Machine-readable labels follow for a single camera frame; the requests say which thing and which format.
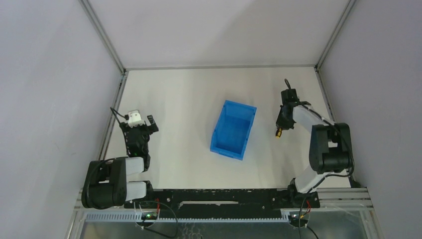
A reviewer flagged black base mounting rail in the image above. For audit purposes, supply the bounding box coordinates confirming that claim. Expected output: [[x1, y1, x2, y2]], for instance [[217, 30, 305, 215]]
[[124, 188, 320, 218]]

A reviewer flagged perforated metal cable tray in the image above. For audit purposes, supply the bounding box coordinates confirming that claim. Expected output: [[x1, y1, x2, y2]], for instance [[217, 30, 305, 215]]
[[83, 211, 298, 223]]

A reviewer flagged right black cable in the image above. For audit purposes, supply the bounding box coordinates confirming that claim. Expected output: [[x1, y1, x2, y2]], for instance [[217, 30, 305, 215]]
[[288, 198, 318, 239]]

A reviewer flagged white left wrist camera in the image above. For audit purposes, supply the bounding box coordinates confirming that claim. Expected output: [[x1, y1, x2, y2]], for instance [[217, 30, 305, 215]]
[[127, 110, 145, 127]]

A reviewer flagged blue plastic bin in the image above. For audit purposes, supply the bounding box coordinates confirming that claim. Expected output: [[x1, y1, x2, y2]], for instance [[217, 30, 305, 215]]
[[210, 100, 257, 160]]

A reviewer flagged left black cable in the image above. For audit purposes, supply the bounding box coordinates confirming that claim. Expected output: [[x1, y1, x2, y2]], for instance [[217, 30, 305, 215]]
[[133, 200, 179, 239]]

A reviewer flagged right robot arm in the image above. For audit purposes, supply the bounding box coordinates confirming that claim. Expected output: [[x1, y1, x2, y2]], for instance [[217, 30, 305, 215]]
[[275, 88, 355, 207]]

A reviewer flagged black yellow handled screwdriver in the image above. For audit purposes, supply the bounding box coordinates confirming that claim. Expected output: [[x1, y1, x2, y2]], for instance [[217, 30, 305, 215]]
[[276, 127, 283, 138]]

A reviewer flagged black cable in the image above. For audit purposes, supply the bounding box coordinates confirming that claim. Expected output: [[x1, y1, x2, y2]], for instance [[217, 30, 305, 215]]
[[288, 198, 318, 239], [133, 200, 179, 239]]

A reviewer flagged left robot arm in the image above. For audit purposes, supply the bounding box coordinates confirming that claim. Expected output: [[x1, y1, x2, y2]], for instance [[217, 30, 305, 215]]
[[81, 115, 159, 210]]

